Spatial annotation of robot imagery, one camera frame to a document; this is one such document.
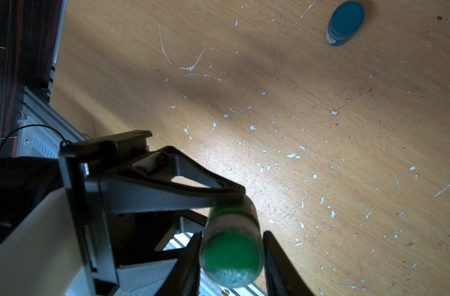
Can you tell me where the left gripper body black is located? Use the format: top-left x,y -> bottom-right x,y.
59,130 -> 152,296

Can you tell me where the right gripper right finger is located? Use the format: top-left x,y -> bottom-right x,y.
263,231 -> 314,296

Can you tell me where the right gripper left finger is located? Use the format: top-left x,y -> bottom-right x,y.
156,232 -> 202,296

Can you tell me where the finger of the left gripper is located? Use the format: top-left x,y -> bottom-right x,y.
99,146 -> 246,214
117,210 -> 207,281

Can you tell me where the green paint jar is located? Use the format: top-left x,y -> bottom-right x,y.
199,196 -> 264,288

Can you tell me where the blue paint jar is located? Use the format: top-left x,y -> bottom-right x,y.
326,1 -> 365,46

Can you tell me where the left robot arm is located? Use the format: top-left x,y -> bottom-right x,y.
0,131 -> 245,296

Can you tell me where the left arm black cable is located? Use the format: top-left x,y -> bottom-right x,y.
0,123 -> 69,158

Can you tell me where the front aluminium rail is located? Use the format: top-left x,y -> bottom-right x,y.
16,87 -> 266,296

